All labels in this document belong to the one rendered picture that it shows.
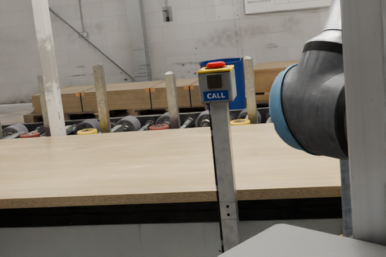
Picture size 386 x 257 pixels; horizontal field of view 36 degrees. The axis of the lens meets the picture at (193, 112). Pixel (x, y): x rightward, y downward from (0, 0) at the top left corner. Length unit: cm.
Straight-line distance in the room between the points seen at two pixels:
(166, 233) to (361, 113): 133
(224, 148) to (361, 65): 100
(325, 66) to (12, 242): 122
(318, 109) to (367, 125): 43
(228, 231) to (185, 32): 749
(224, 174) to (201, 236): 33
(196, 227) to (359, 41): 132
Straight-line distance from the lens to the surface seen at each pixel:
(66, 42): 939
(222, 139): 127
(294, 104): 75
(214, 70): 122
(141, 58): 874
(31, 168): 195
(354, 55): 29
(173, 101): 240
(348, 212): 130
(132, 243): 163
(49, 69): 241
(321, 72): 74
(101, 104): 249
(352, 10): 28
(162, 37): 882
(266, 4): 848
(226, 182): 129
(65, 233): 169
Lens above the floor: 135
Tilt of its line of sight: 10 degrees down
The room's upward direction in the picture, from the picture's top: 6 degrees counter-clockwise
